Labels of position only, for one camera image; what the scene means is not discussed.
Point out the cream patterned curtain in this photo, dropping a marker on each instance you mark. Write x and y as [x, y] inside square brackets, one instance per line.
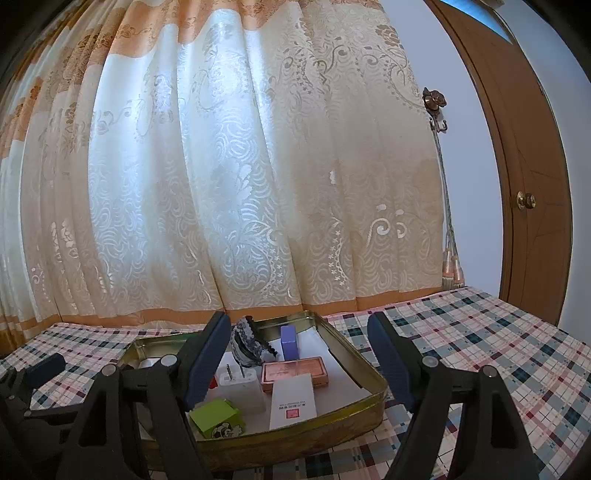
[231, 161]

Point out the white plug charger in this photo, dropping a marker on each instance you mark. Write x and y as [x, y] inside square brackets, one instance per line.
[244, 385]

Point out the green cartoon box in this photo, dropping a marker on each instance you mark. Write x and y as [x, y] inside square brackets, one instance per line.
[217, 417]

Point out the plaid tablecloth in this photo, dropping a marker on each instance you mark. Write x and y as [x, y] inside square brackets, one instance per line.
[485, 332]

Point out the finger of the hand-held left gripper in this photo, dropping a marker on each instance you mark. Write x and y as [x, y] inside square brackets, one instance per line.
[44, 367]

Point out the brown wooden door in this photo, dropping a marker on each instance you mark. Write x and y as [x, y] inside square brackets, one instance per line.
[521, 138]

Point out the purple block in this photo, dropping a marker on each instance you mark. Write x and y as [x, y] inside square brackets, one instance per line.
[289, 341]

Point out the copper box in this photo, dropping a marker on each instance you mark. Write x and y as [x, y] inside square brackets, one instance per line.
[295, 371]

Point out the tasselled curtain tieback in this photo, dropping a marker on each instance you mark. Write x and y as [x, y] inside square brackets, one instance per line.
[450, 258]

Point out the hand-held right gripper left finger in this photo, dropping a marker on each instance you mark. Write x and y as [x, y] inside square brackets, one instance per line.
[203, 364]

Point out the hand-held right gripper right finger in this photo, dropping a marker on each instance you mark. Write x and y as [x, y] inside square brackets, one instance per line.
[392, 364]

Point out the gold metal tin tray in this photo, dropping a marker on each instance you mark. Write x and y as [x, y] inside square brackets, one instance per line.
[355, 369]

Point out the black white hair clip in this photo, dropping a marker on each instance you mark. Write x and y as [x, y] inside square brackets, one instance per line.
[251, 344]

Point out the brass door knob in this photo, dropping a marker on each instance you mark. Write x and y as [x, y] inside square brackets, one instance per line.
[526, 200]

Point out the white box with red label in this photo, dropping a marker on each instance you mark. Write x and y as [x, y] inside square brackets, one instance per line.
[293, 404]

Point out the metal flower curtain hook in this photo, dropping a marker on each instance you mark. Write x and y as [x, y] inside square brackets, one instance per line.
[435, 104]

